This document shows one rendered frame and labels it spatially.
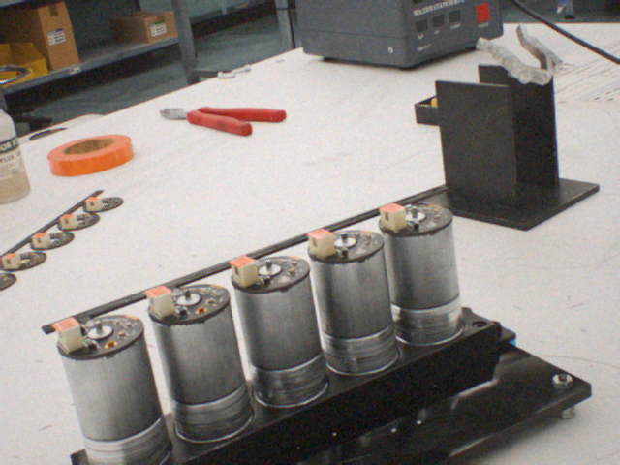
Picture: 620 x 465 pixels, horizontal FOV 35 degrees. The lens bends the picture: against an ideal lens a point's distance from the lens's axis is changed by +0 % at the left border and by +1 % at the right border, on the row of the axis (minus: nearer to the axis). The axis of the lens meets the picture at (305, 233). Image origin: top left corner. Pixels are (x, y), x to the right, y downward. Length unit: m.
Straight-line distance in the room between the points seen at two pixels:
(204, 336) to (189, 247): 0.23
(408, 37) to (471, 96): 0.33
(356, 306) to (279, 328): 0.03
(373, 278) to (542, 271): 0.14
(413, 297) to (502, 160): 0.17
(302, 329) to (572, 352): 0.11
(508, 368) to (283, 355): 0.08
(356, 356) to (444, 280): 0.04
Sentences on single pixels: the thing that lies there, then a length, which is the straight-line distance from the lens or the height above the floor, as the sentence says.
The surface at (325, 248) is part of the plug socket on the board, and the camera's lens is 0.31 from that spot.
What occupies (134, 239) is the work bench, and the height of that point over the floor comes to 0.75.
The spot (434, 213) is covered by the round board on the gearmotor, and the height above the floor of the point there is 0.81.
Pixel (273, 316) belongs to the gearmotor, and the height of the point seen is 0.80.
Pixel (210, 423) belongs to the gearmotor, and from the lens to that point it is 0.30.
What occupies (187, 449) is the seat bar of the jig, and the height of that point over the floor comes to 0.77.
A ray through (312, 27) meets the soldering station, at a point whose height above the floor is 0.78.
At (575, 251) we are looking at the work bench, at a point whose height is 0.75.
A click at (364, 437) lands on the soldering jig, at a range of 0.31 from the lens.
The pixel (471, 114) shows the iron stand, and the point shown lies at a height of 0.80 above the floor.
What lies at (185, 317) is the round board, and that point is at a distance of 0.29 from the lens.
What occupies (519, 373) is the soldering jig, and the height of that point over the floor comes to 0.76.
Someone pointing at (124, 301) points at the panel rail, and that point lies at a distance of 0.31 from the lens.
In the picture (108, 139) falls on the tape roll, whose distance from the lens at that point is 0.72.
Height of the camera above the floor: 0.93
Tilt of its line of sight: 21 degrees down
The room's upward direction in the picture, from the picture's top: 9 degrees counter-clockwise
